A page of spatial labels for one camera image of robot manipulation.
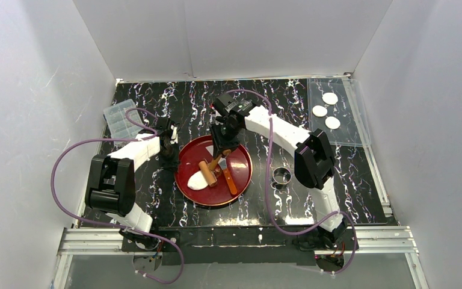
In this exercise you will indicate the aluminium frame rail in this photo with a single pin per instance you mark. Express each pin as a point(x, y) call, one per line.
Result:
point(368, 239)

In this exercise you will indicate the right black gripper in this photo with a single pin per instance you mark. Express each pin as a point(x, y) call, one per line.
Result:
point(222, 147)

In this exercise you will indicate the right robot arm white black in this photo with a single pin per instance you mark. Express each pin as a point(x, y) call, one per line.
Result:
point(311, 150)

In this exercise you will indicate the round dumpling wrapper left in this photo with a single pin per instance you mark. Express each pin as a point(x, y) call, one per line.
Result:
point(319, 111)

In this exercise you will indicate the metal scraper wooden handle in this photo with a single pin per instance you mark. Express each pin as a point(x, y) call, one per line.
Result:
point(222, 163)

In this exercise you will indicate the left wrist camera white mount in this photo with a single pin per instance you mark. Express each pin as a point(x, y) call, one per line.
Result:
point(174, 135)

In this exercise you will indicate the white dough lump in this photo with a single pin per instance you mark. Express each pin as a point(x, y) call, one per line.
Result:
point(197, 181)

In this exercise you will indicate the red round lacquer plate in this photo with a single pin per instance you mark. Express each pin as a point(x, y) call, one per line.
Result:
point(232, 173)

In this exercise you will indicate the round dumpling wrapper far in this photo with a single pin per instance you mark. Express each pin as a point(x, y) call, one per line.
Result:
point(330, 98)

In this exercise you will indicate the wooden double-ended pastry roller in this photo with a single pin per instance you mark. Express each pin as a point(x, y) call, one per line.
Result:
point(208, 169)

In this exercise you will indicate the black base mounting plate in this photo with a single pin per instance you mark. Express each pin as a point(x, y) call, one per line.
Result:
point(253, 244)

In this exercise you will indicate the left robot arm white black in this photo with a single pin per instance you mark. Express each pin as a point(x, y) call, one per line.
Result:
point(111, 179)

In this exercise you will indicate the round dumpling wrapper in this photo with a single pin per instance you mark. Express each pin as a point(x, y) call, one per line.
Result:
point(330, 98)
point(319, 111)
point(332, 122)

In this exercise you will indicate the round dumpling wrapper near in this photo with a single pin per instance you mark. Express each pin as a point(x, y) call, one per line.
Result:
point(332, 122)

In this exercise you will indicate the clear plastic compartment box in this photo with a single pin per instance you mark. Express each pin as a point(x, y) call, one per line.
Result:
point(118, 124)

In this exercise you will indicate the clear acrylic tray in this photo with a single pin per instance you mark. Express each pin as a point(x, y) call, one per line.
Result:
point(350, 110)

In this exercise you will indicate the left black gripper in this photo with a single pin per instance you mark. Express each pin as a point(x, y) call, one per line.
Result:
point(170, 147)

